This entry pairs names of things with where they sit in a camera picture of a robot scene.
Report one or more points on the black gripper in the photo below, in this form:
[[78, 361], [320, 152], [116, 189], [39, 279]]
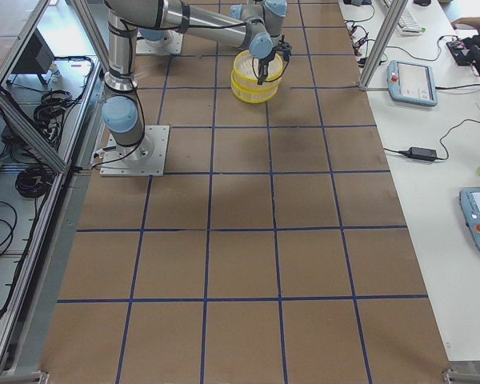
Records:
[[265, 64]]

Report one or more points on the yellow steamer basket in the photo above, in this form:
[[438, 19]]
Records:
[[252, 95], [246, 72]]

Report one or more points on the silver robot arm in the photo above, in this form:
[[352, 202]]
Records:
[[270, 13], [255, 27]]

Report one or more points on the teach pendant tablet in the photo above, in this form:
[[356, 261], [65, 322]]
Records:
[[411, 83]]

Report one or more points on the black power brick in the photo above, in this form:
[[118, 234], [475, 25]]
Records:
[[419, 153]]

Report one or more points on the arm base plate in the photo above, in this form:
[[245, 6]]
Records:
[[163, 43], [148, 159]]

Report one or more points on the aluminium frame post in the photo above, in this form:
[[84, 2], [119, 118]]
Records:
[[386, 30]]

